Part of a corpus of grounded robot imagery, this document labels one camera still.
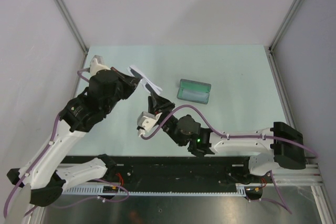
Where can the aluminium frame post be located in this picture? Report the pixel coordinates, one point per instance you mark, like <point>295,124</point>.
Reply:
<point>61,5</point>
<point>289,17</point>

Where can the white frame sunglasses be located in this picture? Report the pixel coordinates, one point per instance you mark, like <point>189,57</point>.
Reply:
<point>147,84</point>

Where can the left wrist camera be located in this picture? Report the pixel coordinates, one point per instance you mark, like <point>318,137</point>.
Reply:
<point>97,64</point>

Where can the left aluminium frame post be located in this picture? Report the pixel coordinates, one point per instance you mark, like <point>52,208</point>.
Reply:
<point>61,5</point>

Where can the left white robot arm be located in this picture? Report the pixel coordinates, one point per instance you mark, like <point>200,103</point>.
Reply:
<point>105,89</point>

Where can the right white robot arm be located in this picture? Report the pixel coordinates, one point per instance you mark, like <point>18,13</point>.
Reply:
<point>267,149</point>

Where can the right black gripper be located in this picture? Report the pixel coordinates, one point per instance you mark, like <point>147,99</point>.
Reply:
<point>164,105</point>

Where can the light blue cleaning cloth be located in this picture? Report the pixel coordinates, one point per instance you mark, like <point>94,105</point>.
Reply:
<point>195,96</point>

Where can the grey glasses case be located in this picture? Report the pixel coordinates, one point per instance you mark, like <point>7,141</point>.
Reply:
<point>193,85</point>

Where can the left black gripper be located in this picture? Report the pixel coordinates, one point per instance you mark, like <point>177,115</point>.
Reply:
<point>130,83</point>

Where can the right aluminium frame post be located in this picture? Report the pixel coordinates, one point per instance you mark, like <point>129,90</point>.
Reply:
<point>289,17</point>

